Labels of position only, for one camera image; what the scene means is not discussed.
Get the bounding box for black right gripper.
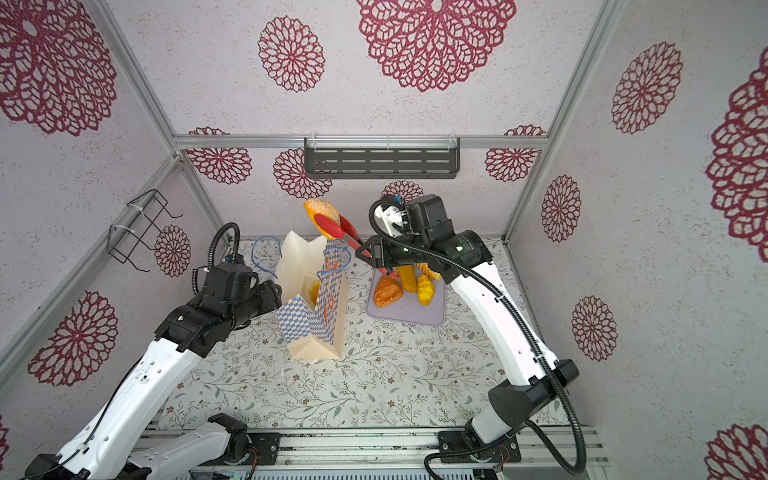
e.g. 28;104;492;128
357;235;433;270

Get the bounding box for red kitchen tongs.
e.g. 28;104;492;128
312;213;372;260

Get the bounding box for checkered paper bakery bag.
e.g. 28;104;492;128
250;232;351;361

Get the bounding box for yellow bread roll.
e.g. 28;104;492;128
308;280;321;304

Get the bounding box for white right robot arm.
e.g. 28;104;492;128
356;195;587;478

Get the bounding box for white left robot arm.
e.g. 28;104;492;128
24;222;282;479

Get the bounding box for twisted bread lower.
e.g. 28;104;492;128
416;263;442;281

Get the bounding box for yellow corn bread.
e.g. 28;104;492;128
417;275;435;306

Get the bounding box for orange croissant pastry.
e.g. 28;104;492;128
373;276;403;308

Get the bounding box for lilac plastic tray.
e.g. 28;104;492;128
366;270;446;326

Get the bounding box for grey wall shelf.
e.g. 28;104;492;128
304;137;461;180

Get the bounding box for black wire wall rack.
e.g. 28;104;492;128
106;189;182;273

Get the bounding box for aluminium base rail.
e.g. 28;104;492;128
131;425;613;480

